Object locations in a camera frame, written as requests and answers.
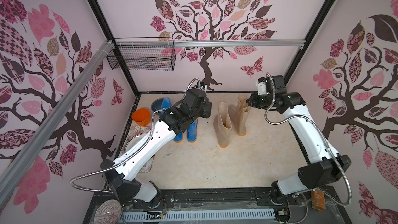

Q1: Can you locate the blue rain boot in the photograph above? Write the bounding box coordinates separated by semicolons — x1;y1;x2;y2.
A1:
187;120;198;143
160;97;173;110

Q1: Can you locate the tall beige rain boot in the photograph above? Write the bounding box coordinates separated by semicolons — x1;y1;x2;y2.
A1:
214;102;232;148

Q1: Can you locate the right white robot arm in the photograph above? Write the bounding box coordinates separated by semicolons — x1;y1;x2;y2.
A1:
247;74;352;206

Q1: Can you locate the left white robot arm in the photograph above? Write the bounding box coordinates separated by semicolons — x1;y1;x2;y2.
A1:
70;78;212;207

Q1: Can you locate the grey blue bowl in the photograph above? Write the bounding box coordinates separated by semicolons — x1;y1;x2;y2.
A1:
151;98;164;112

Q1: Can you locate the orange plastic cup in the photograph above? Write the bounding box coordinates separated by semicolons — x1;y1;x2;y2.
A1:
131;108;151;127

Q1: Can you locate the orange brown bottle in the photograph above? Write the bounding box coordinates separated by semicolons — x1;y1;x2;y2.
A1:
311;190;326;211

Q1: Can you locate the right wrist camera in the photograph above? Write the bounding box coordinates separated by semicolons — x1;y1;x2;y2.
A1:
256;77;273;96

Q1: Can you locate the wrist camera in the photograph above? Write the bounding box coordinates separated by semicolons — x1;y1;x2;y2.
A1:
197;82;207;92
256;77;273;96

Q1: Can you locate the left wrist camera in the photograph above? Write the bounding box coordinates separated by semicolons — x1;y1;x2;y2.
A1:
197;82;207;92

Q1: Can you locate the rear aluminium rail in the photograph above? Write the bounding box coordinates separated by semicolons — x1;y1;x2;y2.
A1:
116;39;306;48

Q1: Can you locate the aluminium rail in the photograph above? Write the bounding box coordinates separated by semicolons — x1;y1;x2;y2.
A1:
116;39;306;48
1;40;114;206

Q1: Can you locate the black wire basket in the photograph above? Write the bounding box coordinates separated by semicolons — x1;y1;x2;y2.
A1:
107;37;176;71

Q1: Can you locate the white slotted cable duct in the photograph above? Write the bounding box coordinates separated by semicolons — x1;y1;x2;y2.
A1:
123;208;276;223

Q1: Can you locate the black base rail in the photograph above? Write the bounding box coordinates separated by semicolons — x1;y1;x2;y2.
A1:
93;186;340;209

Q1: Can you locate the round wire fan guard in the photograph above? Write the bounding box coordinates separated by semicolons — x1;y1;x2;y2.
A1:
93;199;122;224

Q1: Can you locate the left aluminium rail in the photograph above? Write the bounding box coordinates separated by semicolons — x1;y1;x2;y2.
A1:
1;40;114;206

